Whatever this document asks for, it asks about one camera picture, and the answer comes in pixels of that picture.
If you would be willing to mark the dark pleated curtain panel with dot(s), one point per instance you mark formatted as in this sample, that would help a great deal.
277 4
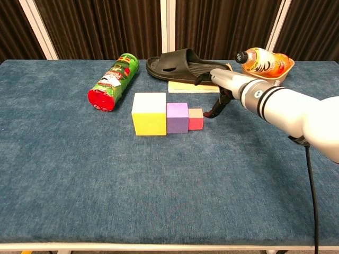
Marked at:
106 26
312 26
225 26
13 31

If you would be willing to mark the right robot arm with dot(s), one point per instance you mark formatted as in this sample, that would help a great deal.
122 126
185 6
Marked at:
291 111

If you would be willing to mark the large yellow and white cube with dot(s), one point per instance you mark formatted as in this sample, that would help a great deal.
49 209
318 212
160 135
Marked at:
149 123

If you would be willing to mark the black slide sandal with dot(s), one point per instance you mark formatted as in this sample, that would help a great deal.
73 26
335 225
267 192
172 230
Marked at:
180 74

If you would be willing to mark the brown paper bowl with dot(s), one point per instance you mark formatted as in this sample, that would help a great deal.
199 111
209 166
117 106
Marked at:
275 79

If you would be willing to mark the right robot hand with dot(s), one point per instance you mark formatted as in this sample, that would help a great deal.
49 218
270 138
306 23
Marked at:
230 82

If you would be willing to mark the blue table cloth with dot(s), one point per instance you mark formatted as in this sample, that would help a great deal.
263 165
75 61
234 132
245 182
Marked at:
106 172

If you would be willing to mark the green Pringles can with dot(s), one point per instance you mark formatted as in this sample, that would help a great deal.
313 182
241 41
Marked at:
114 79

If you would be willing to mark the purple foam cube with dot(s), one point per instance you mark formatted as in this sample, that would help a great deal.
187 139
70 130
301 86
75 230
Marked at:
177 121

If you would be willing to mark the small red cube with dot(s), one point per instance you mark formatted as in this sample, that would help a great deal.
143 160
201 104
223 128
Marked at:
196 123

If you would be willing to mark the white partition post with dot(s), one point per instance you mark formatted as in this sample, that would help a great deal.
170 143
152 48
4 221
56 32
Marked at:
167 26
278 26
39 29

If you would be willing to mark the white table frame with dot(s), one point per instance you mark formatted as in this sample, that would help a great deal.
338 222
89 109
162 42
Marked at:
169 247

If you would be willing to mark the orange drink bottle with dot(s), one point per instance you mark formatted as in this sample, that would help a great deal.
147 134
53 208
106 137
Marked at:
262 62

